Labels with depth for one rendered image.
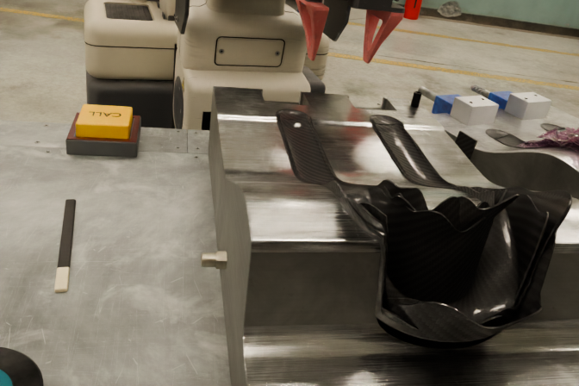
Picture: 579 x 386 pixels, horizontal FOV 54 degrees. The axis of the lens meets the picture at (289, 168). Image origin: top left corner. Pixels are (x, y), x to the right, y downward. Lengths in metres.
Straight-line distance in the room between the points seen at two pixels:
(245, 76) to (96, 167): 0.40
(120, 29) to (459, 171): 0.83
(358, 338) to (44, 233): 0.32
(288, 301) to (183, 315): 0.14
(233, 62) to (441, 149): 0.48
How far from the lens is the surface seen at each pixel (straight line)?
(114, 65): 1.24
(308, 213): 0.36
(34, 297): 0.50
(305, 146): 0.58
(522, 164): 0.69
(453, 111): 0.82
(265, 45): 1.00
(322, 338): 0.38
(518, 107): 0.89
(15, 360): 0.41
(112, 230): 0.57
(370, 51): 0.75
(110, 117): 0.71
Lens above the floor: 1.12
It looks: 27 degrees down
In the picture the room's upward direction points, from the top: 9 degrees clockwise
